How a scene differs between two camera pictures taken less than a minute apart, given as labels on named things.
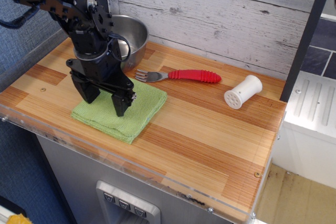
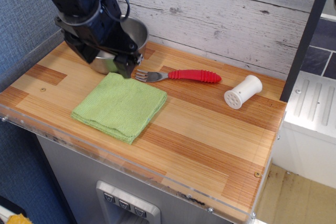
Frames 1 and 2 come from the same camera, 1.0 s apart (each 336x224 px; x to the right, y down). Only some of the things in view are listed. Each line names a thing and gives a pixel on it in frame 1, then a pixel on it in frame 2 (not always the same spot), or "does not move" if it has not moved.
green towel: (102, 117) does not move
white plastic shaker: (251, 86) does not move
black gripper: (102, 65) -> (101, 25)
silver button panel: (119, 206) does not move
